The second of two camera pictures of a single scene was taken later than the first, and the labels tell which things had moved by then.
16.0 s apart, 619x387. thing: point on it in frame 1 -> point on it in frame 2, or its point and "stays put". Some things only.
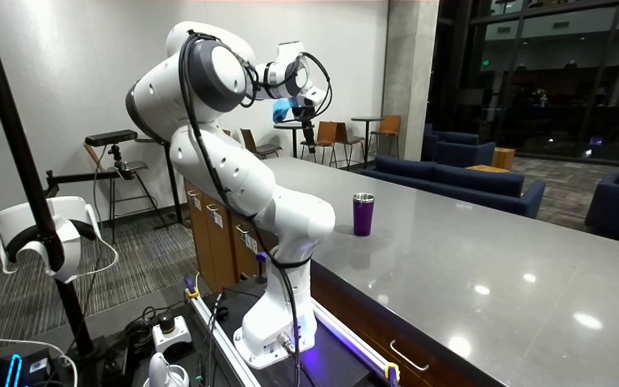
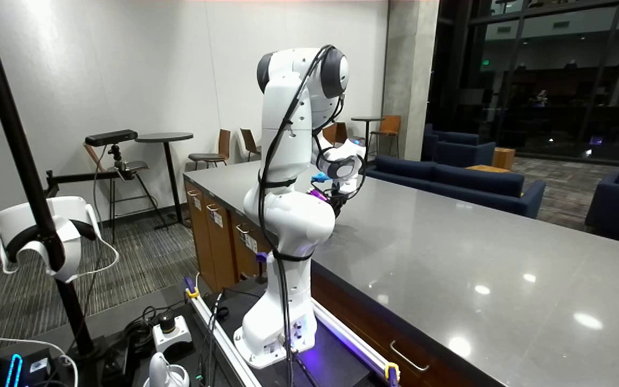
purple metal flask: [364, 213] -> [321, 194]
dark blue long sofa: [489, 188] stays put
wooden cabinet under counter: [227, 245] stays put
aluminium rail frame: [323, 313] stays put
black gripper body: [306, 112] -> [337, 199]
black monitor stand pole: [40, 207] stays put
